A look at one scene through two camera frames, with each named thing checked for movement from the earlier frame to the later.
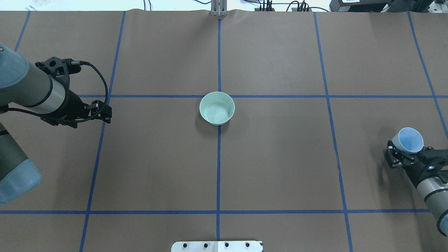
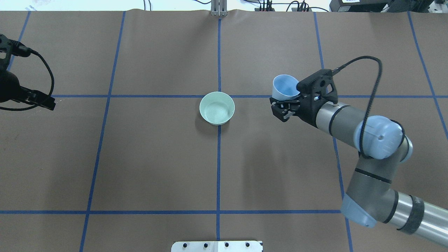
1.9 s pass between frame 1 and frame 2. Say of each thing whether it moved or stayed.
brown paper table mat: stayed
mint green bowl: stayed
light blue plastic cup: moved
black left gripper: moved
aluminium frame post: stayed
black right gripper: moved
